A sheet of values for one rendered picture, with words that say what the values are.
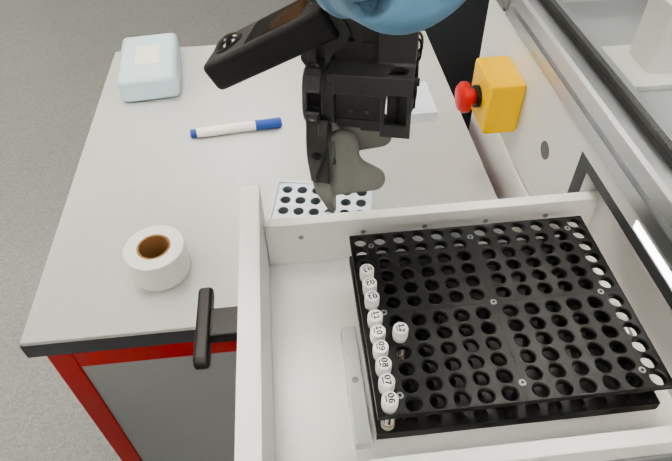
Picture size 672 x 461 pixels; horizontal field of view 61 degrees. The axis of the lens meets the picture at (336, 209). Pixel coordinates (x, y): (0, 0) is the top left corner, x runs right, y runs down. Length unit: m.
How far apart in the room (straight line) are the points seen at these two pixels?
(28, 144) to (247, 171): 1.63
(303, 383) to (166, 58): 0.65
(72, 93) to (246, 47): 2.18
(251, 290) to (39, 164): 1.85
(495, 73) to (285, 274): 0.36
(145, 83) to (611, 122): 0.69
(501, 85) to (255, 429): 0.49
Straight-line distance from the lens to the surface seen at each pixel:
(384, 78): 0.41
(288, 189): 0.75
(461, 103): 0.75
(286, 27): 0.42
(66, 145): 2.32
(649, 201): 0.54
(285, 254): 0.59
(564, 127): 0.66
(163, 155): 0.88
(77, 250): 0.79
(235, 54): 0.45
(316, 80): 0.42
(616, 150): 0.56
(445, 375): 0.46
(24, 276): 1.90
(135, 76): 0.99
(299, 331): 0.55
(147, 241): 0.71
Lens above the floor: 1.30
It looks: 45 degrees down
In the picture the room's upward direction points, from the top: 2 degrees counter-clockwise
